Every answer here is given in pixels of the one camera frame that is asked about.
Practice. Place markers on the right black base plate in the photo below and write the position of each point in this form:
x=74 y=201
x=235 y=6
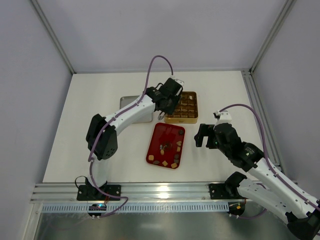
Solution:
x=218 y=191

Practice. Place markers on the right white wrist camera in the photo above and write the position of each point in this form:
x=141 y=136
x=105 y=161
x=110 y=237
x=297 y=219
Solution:
x=222 y=117

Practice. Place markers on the aluminium front rail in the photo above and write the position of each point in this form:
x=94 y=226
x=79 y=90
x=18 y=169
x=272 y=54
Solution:
x=141 y=197

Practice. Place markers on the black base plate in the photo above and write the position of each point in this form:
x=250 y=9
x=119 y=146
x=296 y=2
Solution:
x=218 y=191
x=90 y=193

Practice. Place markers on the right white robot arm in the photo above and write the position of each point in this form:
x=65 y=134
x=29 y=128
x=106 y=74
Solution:
x=299 y=210

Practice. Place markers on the silver tin lid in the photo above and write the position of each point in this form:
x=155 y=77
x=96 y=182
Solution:
x=141 y=113

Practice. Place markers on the gold chocolate box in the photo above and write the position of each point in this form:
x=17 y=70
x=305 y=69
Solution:
x=186 y=112

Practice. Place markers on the metal tongs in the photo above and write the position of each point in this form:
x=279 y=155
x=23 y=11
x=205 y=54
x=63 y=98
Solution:
x=161 y=116

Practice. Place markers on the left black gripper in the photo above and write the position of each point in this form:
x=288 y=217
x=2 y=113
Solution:
x=166 y=107

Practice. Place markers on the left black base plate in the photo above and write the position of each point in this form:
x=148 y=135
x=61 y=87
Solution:
x=90 y=193

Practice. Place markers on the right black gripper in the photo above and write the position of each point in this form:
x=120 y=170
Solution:
x=208 y=136

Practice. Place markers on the red tray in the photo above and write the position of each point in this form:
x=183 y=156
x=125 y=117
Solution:
x=166 y=144

